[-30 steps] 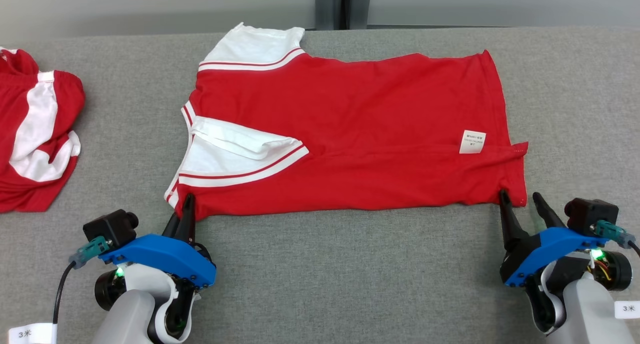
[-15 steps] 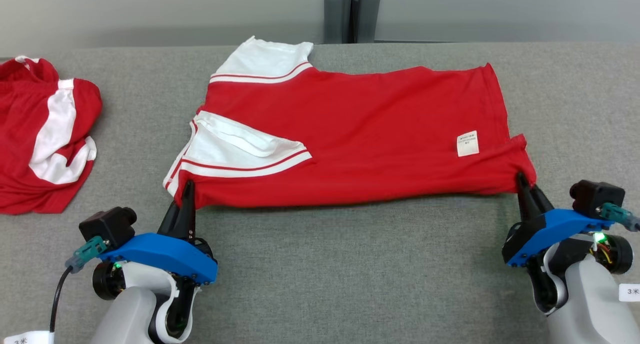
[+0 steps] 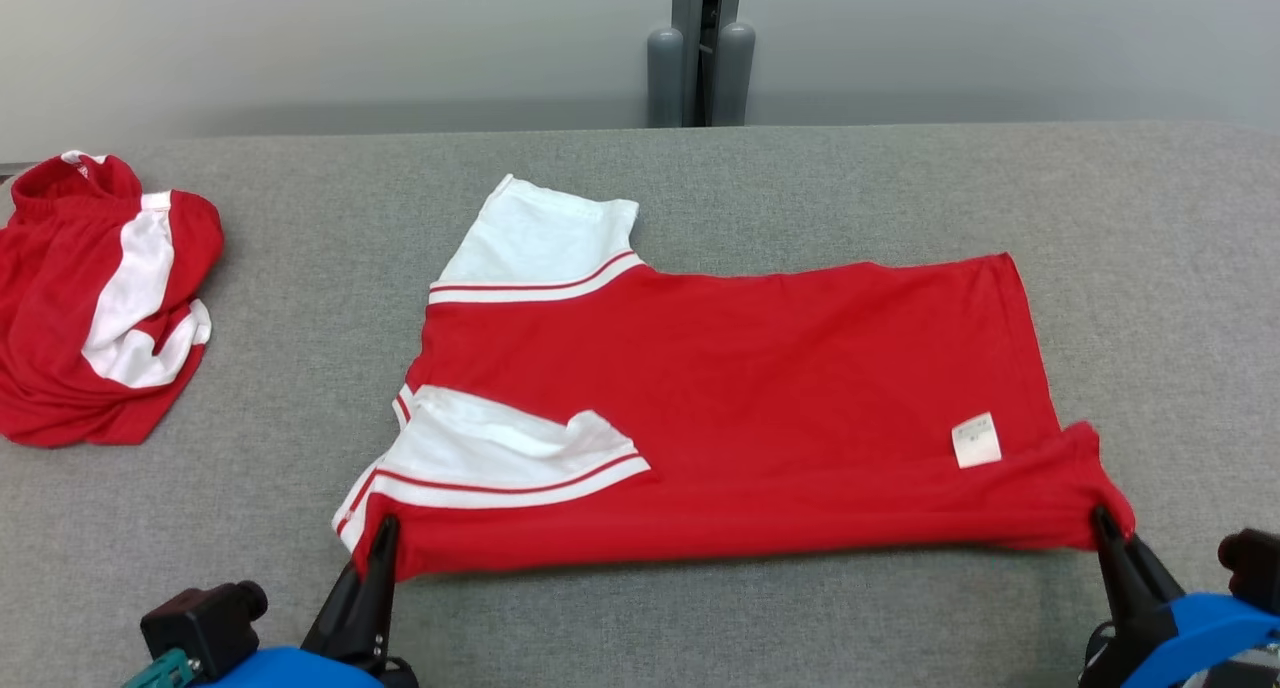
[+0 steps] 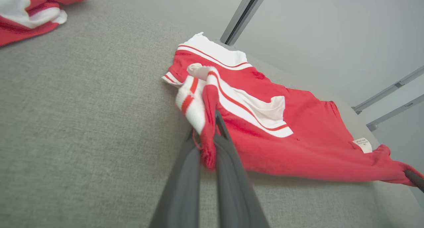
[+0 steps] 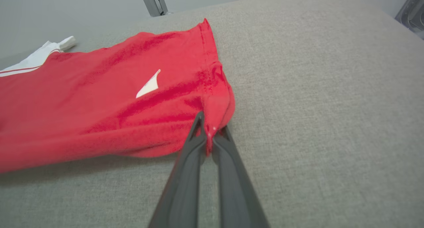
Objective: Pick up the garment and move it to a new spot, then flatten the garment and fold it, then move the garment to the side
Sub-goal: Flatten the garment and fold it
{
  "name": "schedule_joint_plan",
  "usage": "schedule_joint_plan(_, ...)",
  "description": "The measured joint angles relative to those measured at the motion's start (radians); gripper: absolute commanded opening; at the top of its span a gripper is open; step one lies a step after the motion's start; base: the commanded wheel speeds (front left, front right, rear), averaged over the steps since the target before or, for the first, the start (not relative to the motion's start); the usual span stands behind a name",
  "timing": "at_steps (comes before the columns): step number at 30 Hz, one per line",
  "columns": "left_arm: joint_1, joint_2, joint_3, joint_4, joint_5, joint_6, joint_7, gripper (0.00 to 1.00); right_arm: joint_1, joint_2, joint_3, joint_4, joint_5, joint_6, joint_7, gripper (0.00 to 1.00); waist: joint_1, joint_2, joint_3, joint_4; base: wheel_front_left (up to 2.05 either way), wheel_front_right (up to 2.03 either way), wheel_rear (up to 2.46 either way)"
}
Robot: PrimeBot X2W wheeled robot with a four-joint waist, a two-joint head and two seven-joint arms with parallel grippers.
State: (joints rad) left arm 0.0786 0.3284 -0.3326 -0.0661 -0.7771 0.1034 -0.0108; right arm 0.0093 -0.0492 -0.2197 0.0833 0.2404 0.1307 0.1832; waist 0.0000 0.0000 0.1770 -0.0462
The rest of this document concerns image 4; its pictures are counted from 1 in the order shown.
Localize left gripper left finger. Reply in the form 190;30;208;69
148;130;201;228

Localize grey metal partition post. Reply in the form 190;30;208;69
220;0;271;46

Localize red white-striped shorts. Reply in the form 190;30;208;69
0;0;90;47

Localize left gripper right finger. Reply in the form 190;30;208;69
214;110;269;228

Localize red white baseball jersey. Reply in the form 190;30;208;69
161;32;424;187

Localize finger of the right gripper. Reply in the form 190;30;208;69
403;169;424;193

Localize grey metal wall rail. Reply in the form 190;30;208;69
351;66;424;115
366;95;424;131

